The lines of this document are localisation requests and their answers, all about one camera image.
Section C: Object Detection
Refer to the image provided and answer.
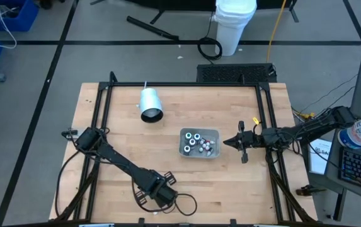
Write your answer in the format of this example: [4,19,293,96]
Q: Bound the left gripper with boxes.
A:
[134,172,179,209]

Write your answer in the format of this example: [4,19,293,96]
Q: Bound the white paper sheet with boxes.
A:
[309,138,333,175]

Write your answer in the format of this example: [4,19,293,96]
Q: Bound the yellow cable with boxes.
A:
[265,0,287,63]

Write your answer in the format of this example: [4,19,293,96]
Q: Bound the black aluminium table frame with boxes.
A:
[49,71,318,227]

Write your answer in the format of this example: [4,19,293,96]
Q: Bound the yellow cable connector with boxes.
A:
[293,110,316,120]

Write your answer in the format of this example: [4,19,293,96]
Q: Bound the black rod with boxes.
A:
[125,15,180,41]

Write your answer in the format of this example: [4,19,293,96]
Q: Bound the white cup sideways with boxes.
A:
[137,81,164,124]

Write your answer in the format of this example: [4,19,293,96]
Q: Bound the grey desk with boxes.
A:
[323,116,361,198]

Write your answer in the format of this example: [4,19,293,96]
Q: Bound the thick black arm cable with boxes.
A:
[55,150,85,218]

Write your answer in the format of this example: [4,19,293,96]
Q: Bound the coiled black cable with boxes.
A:
[197,12,224,61]

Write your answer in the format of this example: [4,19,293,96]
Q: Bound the white trash can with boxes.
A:
[210,0,258,57]

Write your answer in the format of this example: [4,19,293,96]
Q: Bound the white wipes canister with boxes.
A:
[337,110,361,149]

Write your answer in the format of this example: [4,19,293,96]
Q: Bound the black clamp tool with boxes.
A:
[295,185,326,197]

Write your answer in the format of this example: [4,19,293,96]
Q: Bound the black perforated computer case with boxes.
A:
[195,62,278,84]

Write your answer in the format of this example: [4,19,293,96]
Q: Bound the thin black floor cable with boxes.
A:
[307,74,358,108]
[324,86,356,110]

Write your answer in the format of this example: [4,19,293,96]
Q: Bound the black fabric room divider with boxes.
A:
[90,0,301,25]

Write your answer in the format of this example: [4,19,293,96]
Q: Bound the white plastic bin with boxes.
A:
[178,127,222,160]

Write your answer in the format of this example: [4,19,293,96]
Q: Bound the large blue storage bin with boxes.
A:
[0,0,39,32]

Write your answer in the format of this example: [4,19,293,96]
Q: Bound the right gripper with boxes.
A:
[223,120,265,164]

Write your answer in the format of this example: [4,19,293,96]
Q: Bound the metal mounting bracket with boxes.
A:
[60,127,88,141]

